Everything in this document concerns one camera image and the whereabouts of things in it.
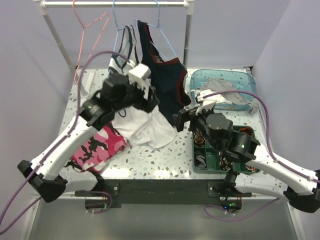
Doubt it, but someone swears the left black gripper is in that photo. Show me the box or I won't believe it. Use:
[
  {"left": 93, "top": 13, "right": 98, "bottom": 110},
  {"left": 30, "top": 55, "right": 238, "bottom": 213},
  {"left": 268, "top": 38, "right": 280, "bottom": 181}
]
[{"left": 113, "top": 76, "right": 160, "bottom": 113}]

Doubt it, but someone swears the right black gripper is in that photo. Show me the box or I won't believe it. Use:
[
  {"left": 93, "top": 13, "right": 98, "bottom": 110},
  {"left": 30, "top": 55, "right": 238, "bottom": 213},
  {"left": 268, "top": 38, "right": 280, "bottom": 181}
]
[{"left": 172, "top": 103, "right": 219, "bottom": 150}]

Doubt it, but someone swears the white tank top navy trim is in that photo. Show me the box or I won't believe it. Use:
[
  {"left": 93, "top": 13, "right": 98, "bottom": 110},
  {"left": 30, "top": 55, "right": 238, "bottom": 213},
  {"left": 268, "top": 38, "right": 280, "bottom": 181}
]
[{"left": 108, "top": 25, "right": 177, "bottom": 149}]

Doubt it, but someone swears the pink camouflage garment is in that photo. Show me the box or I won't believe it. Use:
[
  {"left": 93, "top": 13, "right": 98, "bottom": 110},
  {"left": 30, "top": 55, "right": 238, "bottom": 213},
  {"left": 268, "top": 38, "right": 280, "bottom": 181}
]
[{"left": 70, "top": 122, "right": 127, "bottom": 173}]

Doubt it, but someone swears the light blue wire hanger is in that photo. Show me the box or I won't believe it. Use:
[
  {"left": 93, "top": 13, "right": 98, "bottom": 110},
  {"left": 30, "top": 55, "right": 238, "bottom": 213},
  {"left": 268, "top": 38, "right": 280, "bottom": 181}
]
[{"left": 112, "top": 0, "right": 125, "bottom": 51}]

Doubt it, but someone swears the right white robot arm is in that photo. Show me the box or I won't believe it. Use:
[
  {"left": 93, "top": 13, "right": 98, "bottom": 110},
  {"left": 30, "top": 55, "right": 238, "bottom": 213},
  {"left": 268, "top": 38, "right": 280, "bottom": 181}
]
[{"left": 173, "top": 109, "right": 320, "bottom": 213}]

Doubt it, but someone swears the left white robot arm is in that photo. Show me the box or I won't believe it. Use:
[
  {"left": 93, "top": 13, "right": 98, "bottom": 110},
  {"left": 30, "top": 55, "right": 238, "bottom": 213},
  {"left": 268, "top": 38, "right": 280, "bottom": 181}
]
[{"left": 17, "top": 73, "right": 159, "bottom": 203}]

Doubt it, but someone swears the navy tank top red trim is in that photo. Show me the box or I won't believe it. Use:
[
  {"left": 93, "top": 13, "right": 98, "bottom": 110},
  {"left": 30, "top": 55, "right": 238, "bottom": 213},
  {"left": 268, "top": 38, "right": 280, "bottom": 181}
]
[{"left": 137, "top": 20, "right": 191, "bottom": 126}]

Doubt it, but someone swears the blue hanger with navy top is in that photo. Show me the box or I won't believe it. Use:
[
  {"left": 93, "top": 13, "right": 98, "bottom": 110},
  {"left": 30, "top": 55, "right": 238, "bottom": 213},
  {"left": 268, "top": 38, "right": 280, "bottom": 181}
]
[{"left": 133, "top": 0, "right": 178, "bottom": 61}]

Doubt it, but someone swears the rolled floral tie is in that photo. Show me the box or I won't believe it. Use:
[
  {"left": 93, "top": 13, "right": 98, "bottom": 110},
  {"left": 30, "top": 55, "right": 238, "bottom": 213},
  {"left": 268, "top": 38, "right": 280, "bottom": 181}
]
[{"left": 193, "top": 131, "right": 205, "bottom": 148}]

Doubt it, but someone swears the green compartment tray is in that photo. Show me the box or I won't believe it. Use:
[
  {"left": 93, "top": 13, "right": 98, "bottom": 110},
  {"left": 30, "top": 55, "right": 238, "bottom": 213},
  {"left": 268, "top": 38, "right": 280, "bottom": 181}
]
[{"left": 191, "top": 124, "right": 262, "bottom": 175}]

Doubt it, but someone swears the teal plastic bin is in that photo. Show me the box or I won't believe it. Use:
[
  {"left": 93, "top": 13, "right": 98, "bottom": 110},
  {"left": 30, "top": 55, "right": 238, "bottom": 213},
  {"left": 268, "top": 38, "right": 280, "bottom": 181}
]
[{"left": 189, "top": 69, "right": 260, "bottom": 115}]

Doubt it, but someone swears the grey garment in bin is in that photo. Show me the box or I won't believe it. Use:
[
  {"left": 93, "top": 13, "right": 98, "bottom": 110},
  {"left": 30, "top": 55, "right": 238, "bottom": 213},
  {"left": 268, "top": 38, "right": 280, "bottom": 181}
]
[{"left": 196, "top": 77, "right": 260, "bottom": 115}]

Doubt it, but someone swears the rolled grey black tie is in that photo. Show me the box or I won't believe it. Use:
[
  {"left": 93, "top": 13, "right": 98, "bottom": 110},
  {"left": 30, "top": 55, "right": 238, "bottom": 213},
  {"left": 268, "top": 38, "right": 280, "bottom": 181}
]
[{"left": 195, "top": 155, "right": 207, "bottom": 169}]

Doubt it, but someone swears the rolled orange black tie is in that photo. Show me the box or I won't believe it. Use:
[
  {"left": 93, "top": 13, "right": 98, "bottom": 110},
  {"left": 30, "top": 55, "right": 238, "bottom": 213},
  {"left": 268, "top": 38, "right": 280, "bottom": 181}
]
[{"left": 239, "top": 126, "right": 255, "bottom": 137}]

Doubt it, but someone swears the rolled dotted tie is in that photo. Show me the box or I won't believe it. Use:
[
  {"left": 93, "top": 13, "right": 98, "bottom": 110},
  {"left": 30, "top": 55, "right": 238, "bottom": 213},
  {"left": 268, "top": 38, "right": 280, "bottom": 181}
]
[{"left": 218, "top": 151, "right": 233, "bottom": 171}]

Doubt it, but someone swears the rolled pink brown tie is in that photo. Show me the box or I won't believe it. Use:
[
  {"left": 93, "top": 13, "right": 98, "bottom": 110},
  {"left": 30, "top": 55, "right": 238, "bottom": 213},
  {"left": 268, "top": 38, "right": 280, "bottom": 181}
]
[{"left": 246, "top": 165, "right": 260, "bottom": 173}]

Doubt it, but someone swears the white clothes rack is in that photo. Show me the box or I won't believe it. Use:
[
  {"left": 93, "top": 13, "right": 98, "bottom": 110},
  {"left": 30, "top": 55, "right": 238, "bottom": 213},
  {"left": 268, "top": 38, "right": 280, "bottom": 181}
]
[{"left": 34, "top": 0, "right": 195, "bottom": 73}]

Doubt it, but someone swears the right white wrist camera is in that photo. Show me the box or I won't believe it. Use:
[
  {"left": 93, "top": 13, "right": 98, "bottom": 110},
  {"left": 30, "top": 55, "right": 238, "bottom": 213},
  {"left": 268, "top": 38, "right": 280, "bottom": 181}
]
[{"left": 195, "top": 91, "right": 217, "bottom": 115}]

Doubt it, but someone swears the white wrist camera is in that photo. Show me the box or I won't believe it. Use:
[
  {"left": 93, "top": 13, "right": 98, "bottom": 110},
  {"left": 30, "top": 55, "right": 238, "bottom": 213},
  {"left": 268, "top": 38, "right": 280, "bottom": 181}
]
[
  {"left": 195, "top": 91, "right": 217, "bottom": 115},
  {"left": 128, "top": 63, "right": 151, "bottom": 90}
]

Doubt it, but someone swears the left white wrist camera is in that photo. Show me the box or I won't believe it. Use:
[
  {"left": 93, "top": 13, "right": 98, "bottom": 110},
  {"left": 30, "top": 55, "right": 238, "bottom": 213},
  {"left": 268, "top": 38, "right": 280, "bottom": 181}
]
[{"left": 128, "top": 63, "right": 151, "bottom": 90}]

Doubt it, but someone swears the pink wire hanger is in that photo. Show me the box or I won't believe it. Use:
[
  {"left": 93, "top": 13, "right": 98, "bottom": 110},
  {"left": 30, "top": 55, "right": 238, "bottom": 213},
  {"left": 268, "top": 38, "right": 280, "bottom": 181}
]
[{"left": 71, "top": 0, "right": 110, "bottom": 85}]

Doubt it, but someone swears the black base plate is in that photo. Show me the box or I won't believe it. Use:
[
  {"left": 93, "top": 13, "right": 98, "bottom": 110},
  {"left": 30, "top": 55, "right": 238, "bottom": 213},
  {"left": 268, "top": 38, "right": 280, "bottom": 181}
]
[{"left": 75, "top": 179, "right": 252, "bottom": 208}]

